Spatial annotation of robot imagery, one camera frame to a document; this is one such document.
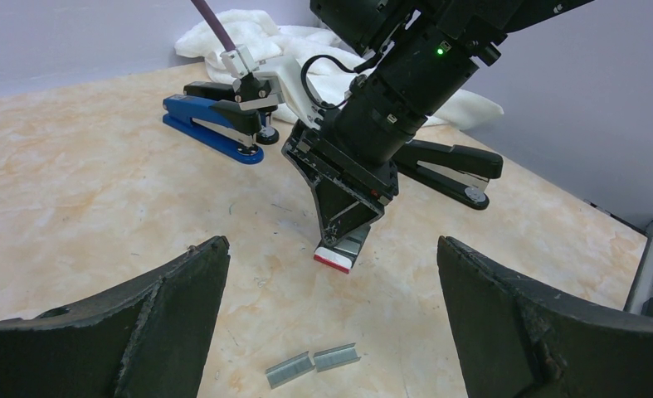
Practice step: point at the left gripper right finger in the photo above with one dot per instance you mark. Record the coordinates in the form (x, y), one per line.
(518, 337)

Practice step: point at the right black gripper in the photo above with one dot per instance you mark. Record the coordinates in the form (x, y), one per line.
(347, 193)

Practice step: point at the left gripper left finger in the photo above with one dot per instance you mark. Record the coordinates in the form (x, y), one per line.
(147, 337)

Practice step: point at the blue stapler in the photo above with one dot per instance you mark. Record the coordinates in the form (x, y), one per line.
(219, 124)

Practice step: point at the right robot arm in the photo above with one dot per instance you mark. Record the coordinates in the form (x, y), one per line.
(418, 54)

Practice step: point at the open staple box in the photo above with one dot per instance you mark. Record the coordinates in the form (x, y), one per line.
(343, 256)

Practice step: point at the white towel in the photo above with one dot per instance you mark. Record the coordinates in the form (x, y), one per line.
(266, 40)

